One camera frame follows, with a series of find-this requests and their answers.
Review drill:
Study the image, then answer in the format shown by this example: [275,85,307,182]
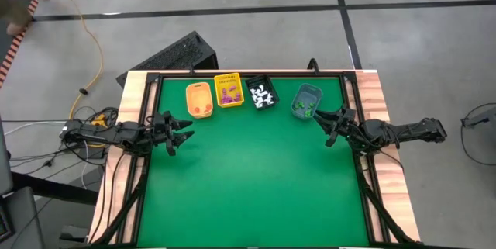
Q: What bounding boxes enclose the black steel floor beam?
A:
[11,171,100,206]

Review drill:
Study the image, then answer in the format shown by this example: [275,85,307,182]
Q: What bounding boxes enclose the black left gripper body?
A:
[149,111,177,157]

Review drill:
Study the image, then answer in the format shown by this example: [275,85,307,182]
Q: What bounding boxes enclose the grey round stand base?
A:
[460,102,496,167]

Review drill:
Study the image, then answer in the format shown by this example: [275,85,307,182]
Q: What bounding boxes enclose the black mat with striped edge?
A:
[0,0,40,89]

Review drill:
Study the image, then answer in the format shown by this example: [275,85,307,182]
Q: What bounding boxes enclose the black perforated equipment case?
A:
[115,30,219,89]

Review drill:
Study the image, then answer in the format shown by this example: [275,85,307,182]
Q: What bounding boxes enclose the green table mat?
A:
[137,76,370,247]

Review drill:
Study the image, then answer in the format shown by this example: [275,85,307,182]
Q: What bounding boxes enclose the yellow plastic basket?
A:
[213,72,245,109]

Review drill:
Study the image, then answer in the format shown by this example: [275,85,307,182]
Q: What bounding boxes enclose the yellow extension cable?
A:
[49,0,105,123]

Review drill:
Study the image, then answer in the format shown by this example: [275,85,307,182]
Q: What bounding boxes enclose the yellow power plug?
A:
[92,112,109,128]

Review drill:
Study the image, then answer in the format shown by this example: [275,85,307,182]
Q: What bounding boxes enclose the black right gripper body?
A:
[325,108,358,148]

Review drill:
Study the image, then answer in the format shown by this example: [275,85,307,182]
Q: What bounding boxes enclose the black plastic basket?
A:
[245,74,281,111]

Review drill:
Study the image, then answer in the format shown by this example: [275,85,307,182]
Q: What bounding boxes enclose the orange plastic basket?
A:
[185,81,215,119]

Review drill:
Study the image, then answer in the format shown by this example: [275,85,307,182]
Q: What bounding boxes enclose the blue-grey plastic basket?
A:
[291,82,324,121]

